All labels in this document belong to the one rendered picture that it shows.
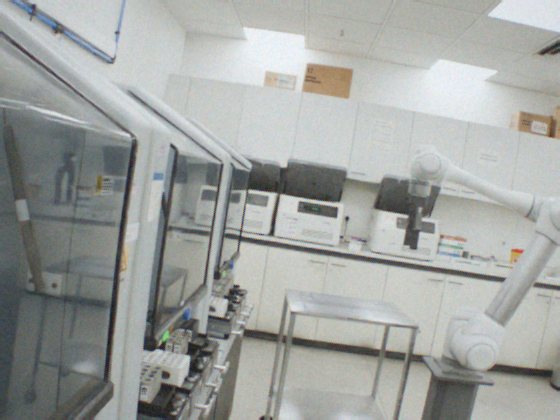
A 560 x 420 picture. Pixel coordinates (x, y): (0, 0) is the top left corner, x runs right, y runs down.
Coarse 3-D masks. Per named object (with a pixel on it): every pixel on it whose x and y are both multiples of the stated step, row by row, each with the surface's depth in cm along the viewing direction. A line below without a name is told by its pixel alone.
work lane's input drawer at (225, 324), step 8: (232, 312) 204; (208, 320) 194; (216, 320) 194; (224, 320) 194; (232, 320) 198; (208, 328) 194; (216, 328) 194; (224, 328) 194; (232, 328) 202; (240, 336) 196
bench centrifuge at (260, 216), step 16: (256, 160) 438; (272, 160) 440; (256, 176) 461; (272, 176) 456; (256, 192) 434; (272, 192) 453; (256, 208) 427; (272, 208) 431; (256, 224) 428; (272, 224) 448
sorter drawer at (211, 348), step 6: (210, 342) 163; (216, 342) 164; (204, 348) 156; (210, 348) 157; (216, 348) 162; (204, 354) 154; (210, 354) 154; (216, 354) 161; (216, 360) 164; (210, 366) 153; (216, 366) 160; (222, 366) 160; (228, 366) 163; (222, 372) 155
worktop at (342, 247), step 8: (248, 232) 437; (272, 232) 469; (272, 240) 426; (280, 240) 426; (288, 240) 428; (296, 240) 431; (304, 240) 442; (320, 248) 426; (328, 248) 425; (336, 248) 425; (344, 248) 432; (368, 248) 468; (368, 256) 425; (376, 256) 425; (384, 256) 424; (392, 256) 428; (400, 256) 433; (424, 264) 424; (432, 264) 424; (440, 264) 424; (448, 264) 431; (472, 272) 423; (480, 272) 423; (488, 272) 422; (496, 272) 425; (504, 272) 435; (544, 280) 422; (552, 280) 426
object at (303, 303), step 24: (312, 312) 225; (336, 312) 232; (360, 312) 239; (384, 312) 246; (288, 336) 225; (384, 336) 271; (408, 360) 229; (288, 408) 242; (312, 408) 246; (336, 408) 250; (360, 408) 254
